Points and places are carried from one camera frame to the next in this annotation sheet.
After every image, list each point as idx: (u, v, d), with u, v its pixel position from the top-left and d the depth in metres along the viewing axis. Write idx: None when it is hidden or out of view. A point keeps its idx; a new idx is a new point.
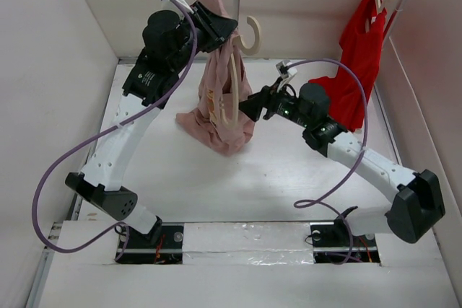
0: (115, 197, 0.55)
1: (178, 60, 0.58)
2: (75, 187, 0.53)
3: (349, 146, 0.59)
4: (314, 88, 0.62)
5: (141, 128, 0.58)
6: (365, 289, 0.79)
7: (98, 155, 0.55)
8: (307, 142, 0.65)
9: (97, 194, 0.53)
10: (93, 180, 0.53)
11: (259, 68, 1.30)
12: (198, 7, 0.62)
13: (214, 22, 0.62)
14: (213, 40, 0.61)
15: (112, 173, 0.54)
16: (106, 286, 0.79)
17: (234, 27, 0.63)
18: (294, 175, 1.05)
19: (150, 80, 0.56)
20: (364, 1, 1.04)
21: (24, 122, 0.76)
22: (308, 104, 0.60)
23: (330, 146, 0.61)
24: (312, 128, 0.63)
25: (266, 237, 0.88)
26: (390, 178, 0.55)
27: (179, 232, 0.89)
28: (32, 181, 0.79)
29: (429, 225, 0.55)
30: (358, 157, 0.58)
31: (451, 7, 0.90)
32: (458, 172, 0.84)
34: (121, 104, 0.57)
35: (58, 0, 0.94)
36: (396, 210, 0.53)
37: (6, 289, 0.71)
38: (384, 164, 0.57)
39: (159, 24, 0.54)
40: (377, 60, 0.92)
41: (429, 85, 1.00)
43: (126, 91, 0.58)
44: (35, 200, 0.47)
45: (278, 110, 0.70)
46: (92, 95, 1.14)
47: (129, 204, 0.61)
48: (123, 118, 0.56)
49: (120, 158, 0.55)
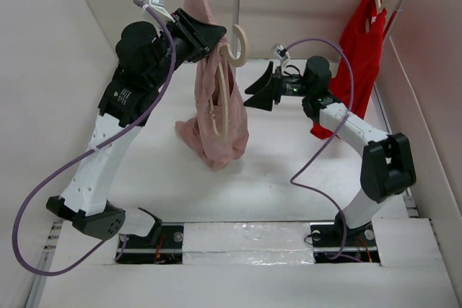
0: (99, 219, 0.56)
1: (158, 75, 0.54)
2: (57, 212, 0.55)
3: (337, 112, 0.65)
4: (322, 62, 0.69)
5: (120, 148, 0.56)
6: (365, 289, 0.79)
7: (78, 180, 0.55)
8: (304, 111, 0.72)
9: (78, 220, 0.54)
10: (74, 206, 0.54)
11: (258, 69, 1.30)
12: (180, 15, 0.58)
13: (198, 30, 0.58)
14: (197, 50, 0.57)
15: (93, 197, 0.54)
16: (106, 286, 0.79)
17: (221, 34, 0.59)
18: (294, 175, 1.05)
19: (126, 99, 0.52)
20: (364, 2, 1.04)
21: (24, 122, 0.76)
22: (311, 73, 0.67)
23: (321, 112, 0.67)
24: (312, 97, 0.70)
25: (266, 237, 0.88)
26: (364, 136, 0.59)
27: (179, 232, 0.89)
28: (31, 182, 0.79)
29: (398, 188, 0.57)
30: (341, 120, 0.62)
31: (452, 7, 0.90)
32: (458, 172, 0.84)
34: (99, 125, 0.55)
35: (58, 0, 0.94)
36: (366, 164, 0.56)
37: (6, 289, 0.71)
38: (362, 126, 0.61)
39: (133, 37, 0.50)
40: (377, 60, 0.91)
41: (430, 86, 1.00)
43: (102, 110, 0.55)
44: (11, 243, 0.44)
45: (287, 91, 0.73)
46: (93, 95, 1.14)
47: (117, 221, 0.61)
48: (99, 141, 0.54)
49: (101, 180, 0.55)
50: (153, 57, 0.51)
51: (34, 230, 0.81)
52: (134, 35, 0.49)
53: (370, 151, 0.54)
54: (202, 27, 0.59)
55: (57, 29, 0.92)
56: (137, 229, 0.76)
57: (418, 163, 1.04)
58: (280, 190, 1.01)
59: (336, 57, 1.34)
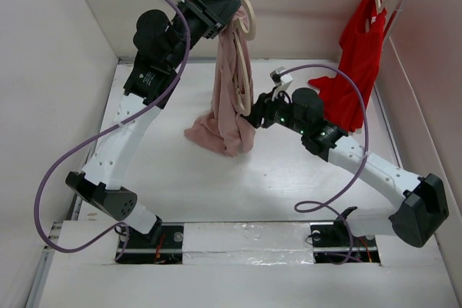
0: (117, 195, 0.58)
1: (173, 59, 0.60)
2: (76, 186, 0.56)
3: (350, 151, 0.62)
4: (304, 92, 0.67)
5: (141, 127, 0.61)
6: (364, 288, 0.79)
7: (99, 154, 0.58)
8: (308, 148, 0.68)
9: (99, 192, 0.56)
10: (94, 179, 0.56)
11: (259, 70, 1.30)
12: None
13: (208, 7, 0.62)
14: (210, 27, 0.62)
15: (113, 172, 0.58)
16: (106, 286, 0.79)
17: (232, 9, 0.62)
18: (294, 175, 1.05)
19: (151, 81, 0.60)
20: (364, 1, 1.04)
21: (22, 122, 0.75)
22: (302, 107, 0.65)
23: (330, 151, 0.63)
24: (314, 134, 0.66)
25: (266, 237, 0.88)
26: (395, 185, 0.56)
27: (179, 232, 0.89)
28: (30, 182, 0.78)
29: (434, 228, 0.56)
30: (360, 161, 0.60)
31: (451, 8, 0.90)
32: (458, 172, 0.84)
34: (122, 103, 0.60)
35: None
36: (400, 214, 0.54)
37: (7, 289, 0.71)
38: (388, 170, 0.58)
39: (149, 27, 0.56)
40: (377, 60, 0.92)
41: (429, 84, 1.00)
43: (127, 91, 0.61)
44: (37, 200, 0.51)
45: (275, 117, 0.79)
46: (92, 95, 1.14)
47: (129, 203, 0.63)
48: (124, 117, 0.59)
49: (122, 155, 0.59)
50: (167, 44, 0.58)
51: (34, 230, 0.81)
52: (148, 27, 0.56)
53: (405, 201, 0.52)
54: (214, 3, 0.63)
55: (56, 29, 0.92)
56: (138, 226, 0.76)
57: (418, 163, 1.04)
58: (279, 190, 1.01)
59: (335, 57, 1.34)
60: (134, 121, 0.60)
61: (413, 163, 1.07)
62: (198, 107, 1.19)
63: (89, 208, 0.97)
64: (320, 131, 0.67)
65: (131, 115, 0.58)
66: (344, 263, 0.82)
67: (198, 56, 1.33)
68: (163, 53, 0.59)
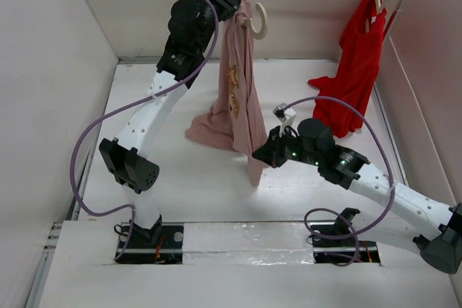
0: (147, 163, 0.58)
1: (201, 42, 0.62)
2: (106, 151, 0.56)
3: (375, 182, 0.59)
4: (311, 121, 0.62)
5: (170, 102, 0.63)
6: (364, 288, 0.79)
7: (132, 122, 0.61)
8: (326, 178, 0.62)
9: (130, 159, 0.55)
10: (127, 145, 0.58)
11: (258, 70, 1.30)
12: None
13: None
14: (227, 9, 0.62)
15: (144, 140, 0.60)
16: (106, 286, 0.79)
17: None
18: (294, 175, 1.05)
19: (182, 60, 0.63)
20: (364, 1, 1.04)
21: (22, 122, 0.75)
22: (310, 138, 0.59)
23: (356, 182, 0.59)
24: (332, 163, 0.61)
25: (266, 236, 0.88)
26: (428, 218, 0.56)
27: (179, 232, 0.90)
28: (29, 182, 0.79)
29: None
30: (390, 196, 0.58)
31: (452, 8, 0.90)
32: (458, 172, 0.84)
34: (155, 78, 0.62)
35: None
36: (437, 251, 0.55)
37: (7, 289, 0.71)
38: (419, 203, 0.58)
39: (181, 13, 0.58)
40: (377, 59, 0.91)
41: (429, 83, 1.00)
43: (159, 68, 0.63)
44: (72, 159, 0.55)
45: (285, 154, 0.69)
46: (92, 95, 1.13)
47: (153, 174, 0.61)
48: (157, 91, 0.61)
49: (154, 125, 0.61)
50: (197, 29, 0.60)
51: (34, 230, 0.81)
52: (180, 13, 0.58)
53: (443, 239, 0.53)
54: None
55: (56, 29, 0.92)
56: (143, 218, 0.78)
57: (418, 163, 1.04)
58: (280, 190, 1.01)
59: (335, 57, 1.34)
60: (166, 95, 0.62)
61: (413, 163, 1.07)
62: (198, 107, 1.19)
63: (89, 208, 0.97)
64: (338, 159, 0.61)
65: (164, 89, 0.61)
66: (350, 263, 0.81)
67: None
68: (193, 37, 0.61)
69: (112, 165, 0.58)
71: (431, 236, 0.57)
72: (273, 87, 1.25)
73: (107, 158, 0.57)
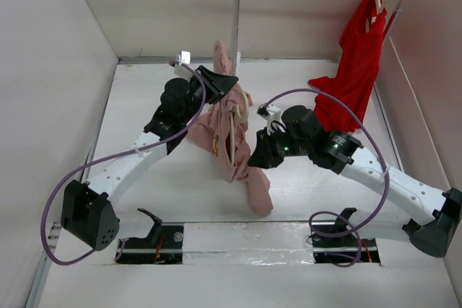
0: (112, 214, 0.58)
1: (186, 115, 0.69)
2: (74, 194, 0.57)
3: (369, 166, 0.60)
4: (295, 109, 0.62)
5: (149, 159, 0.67)
6: (364, 288, 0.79)
7: (110, 169, 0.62)
8: (320, 164, 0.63)
9: (99, 204, 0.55)
10: (98, 189, 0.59)
11: (258, 70, 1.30)
12: (203, 71, 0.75)
13: (215, 79, 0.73)
14: (215, 94, 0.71)
15: (117, 187, 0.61)
16: (106, 286, 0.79)
17: (234, 82, 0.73)
18: (294, 175, 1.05)
19: (168, 127, 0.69)
20: (364, 2, 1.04)
21: (22, 122, 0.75)
22: (292, 122, 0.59)
23: (349, 167, 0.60)
24: (323, 147, 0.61)
25: (266, 237, 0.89)
26: (422, 203, 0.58)
27: (179, 232, 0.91)
28: (29, 182, 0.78)
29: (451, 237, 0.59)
30: (385, 179, 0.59)
31: (451, 9, 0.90)
32: (458, 172, 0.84)
34: (140, 137, 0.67)
35: None
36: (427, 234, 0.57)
37: (7, 290, 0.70)
38: (412, 189, 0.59)
39: (174, 89, 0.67)
40: (377, 60, 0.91)
41: (429, 83, 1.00)
43: (146, 129, 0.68)
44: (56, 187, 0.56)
45: (278, 150, 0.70)
46: (92, 94, 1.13)
47: (110, 232, 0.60)
48: (140, 146, 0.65)
49: (129, 176, 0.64)
50: (185, 103, 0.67)
51: (34, 230, 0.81)
52: (172, 88, 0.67)
53: (438, 226, 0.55)
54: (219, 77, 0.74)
55: (56, 29, 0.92)
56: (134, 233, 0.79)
57: (418, 162, 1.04)
58: (280, 190, 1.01)
59: (335, 58, 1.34)
60: (148, 151, 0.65)
61: (413, 163, 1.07)
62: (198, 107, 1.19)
63: None
64: (330, 142, 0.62)
65: (147, 145, 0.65)
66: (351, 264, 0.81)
67: (198, 55, 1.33)
68: (180, 109, 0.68)
69: (71, 213, 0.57)
71: (421, 222, 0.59)
72: (273, 87, 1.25)
73: (71, 203, 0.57)
